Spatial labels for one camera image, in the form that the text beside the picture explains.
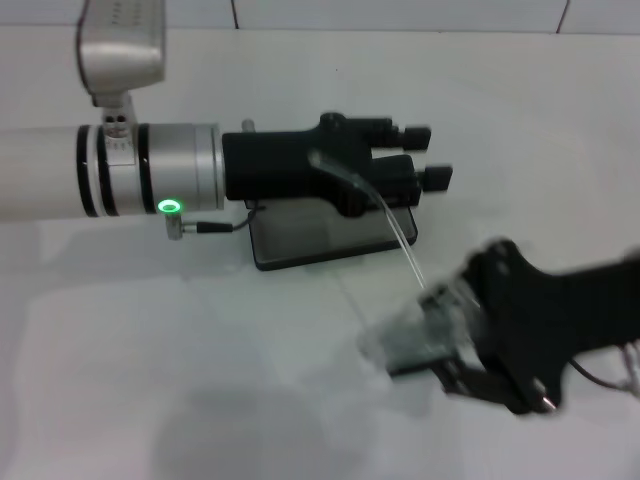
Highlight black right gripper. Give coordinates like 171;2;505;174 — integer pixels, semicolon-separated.
385;238;640;416

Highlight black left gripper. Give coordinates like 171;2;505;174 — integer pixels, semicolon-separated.
222;112;432;219

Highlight clear white glasses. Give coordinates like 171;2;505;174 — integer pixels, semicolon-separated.
307;148;484;377

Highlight black glasses case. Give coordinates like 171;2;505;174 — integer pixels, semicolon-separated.
248;198;420;273

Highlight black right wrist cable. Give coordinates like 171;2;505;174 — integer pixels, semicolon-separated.
569;342;640;399

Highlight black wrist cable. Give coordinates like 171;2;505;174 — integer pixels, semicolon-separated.
569;342;640;399
166;202;266;242

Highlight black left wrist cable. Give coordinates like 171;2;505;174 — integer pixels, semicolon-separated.
166;202;266;242

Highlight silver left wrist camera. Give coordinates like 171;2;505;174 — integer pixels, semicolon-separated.
75;0;167;126

